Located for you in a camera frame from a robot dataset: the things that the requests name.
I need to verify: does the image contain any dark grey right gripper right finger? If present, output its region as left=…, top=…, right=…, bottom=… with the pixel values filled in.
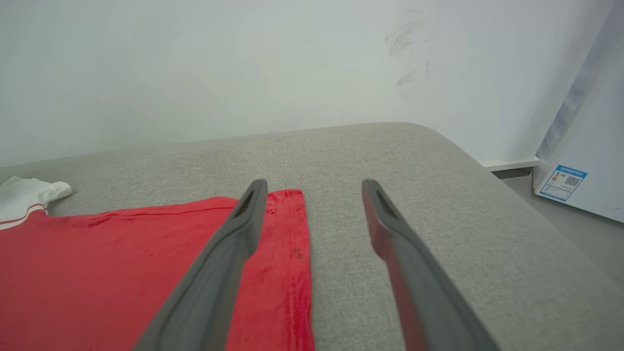
left=363, top=179, right=498, bottom=351

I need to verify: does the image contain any grey fabric sofa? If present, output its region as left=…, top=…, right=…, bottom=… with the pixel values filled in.
left=0, top=122, right=624, bottom=351

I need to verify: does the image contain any red and white sweatshirt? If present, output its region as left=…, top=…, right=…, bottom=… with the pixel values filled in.
left=0, top=175, right=316, bottom=351

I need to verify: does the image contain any blue energy label sticker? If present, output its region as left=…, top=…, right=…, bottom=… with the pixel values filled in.
left=539, top=165, right=588, bottom=202

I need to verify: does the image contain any white washing machine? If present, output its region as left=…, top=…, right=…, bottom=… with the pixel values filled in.
left=533, top=0, right=624, bottom=224

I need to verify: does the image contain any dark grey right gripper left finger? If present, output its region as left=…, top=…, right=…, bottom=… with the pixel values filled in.
left=133, top=179, right=269, bottom=351

